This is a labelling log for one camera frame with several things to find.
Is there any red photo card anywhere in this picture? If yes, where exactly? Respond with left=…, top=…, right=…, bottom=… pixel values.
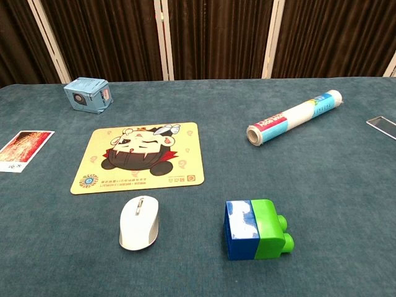
left=0, top=130, right=56, bottom=173

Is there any white computer mouse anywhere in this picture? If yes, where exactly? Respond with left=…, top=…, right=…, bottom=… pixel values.
left=119, top=197, right=160, bottom=251

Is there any beige illustrated card mat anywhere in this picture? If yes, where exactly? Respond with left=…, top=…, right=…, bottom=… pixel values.
left=70, top=122, right=205, bottom=196

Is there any blue toy building block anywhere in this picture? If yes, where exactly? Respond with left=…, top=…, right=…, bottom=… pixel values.
left=223, top=200, right=260, bottom=261

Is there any dark pleated screen panel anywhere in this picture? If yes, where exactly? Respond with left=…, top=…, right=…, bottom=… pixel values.
left=0, top=0, right=67, bottom=89
left=262, top=0, right=396, bottom=79
left=27, top=0, right=170, bottom=83
left=160, top=0, right=279, bottom=80

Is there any plastic wrap roll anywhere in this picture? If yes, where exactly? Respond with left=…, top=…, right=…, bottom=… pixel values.
left=246, top=89, right=345, bottom=147

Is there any green toy building block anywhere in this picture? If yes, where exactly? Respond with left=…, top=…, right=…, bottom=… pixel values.
left=250, top=199, right=296, bottom=260

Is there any light blue cardboard box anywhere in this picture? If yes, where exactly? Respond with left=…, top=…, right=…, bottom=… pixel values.
left=63, top=77, right=114, bottom=115

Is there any clear card holder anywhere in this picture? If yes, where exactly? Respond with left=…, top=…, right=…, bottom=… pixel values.
left=366, top=116, right=396, bottom=140

